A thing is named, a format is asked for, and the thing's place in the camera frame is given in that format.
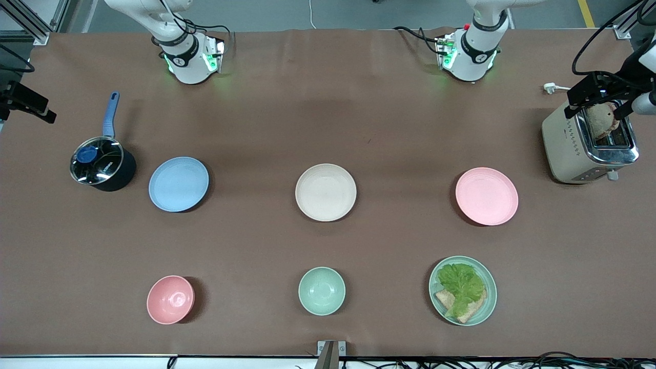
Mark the aluminium frame profile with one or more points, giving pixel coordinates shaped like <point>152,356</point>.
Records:
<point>31,23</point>
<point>628,25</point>

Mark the pink bowl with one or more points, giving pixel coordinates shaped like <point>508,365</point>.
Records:
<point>170,300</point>

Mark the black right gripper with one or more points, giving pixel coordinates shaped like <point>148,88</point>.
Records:
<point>6,93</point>

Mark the brown bread slice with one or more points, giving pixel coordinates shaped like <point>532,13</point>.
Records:
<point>474,310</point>

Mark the green plate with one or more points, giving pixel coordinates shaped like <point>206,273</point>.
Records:
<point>491,297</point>

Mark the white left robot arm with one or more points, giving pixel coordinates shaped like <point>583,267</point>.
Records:
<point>474,56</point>

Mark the beige and chrome toaster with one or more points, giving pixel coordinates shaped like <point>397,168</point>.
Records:
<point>569,148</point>

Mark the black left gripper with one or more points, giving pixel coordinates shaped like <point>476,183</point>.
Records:
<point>628,71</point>

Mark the brown table cover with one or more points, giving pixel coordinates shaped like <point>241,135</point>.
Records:
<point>389,123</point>

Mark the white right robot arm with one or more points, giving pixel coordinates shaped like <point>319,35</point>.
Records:
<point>187,64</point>

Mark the green lettuce leaf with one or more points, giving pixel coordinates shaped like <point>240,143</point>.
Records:
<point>461,284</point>

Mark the toasted bread slice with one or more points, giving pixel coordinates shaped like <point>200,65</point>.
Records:
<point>600,120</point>

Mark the green bowl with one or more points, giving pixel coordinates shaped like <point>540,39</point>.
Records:
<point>322,290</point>

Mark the white power plug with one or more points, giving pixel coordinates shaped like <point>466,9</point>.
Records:
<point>553,88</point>

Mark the beige plate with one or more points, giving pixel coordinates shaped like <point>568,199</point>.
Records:
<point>326,192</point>

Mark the blue plate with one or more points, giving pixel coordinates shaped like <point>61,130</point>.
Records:
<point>178,184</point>

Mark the pink plate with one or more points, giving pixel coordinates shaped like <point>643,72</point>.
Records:
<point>487,196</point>

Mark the glass lid with blue knob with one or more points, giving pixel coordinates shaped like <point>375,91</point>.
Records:
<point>96,160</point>

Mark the grey metal camera mount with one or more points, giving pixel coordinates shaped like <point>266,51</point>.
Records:
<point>330,353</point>

